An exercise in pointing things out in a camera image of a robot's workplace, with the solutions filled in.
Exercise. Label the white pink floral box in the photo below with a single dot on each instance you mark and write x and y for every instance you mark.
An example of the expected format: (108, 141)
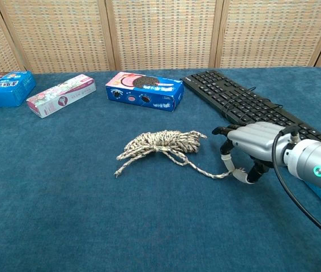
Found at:
(61, 96)

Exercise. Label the woven wooden folding screen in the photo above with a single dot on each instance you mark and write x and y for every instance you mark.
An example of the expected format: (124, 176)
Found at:
(160, 34)

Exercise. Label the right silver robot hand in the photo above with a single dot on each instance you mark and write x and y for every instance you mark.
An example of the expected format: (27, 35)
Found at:
(256, 140)

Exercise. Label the black computer keyboard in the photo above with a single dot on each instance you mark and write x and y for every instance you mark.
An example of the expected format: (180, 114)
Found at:
(233, 96)

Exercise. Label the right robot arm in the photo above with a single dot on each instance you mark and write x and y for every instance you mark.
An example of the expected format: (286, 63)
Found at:
(314, 164)

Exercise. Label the blue oreo cookie box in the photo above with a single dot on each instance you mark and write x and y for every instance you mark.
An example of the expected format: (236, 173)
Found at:
(146, 92)

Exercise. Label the blue brown snack box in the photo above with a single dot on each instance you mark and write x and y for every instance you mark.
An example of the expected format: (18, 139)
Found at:
(4, 89)

